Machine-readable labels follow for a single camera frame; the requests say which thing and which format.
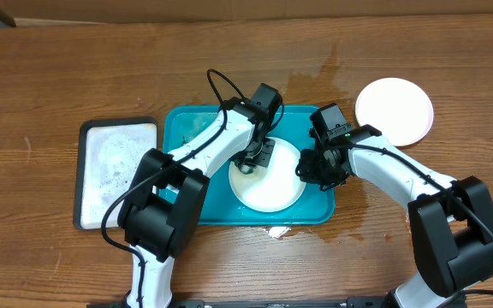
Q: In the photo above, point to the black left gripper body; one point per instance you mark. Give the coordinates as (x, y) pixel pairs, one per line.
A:
(257, 155)

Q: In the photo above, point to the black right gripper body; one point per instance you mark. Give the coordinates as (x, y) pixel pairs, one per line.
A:
(321, 170)

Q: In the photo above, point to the white plate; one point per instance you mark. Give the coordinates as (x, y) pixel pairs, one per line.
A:
(400, 109)
(273, 188)

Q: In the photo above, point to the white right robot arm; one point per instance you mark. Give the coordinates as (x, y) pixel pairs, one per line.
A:
(451, 221)

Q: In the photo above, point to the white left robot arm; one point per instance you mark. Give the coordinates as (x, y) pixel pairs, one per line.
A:
(161, 209)

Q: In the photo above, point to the teal plastic tray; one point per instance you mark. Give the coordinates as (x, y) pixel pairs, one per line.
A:
(221, 206)

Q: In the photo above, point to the black soapy water tray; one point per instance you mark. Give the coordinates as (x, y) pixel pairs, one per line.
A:
(109, 153)

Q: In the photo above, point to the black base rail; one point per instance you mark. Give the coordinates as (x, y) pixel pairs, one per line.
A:
(351, 302)

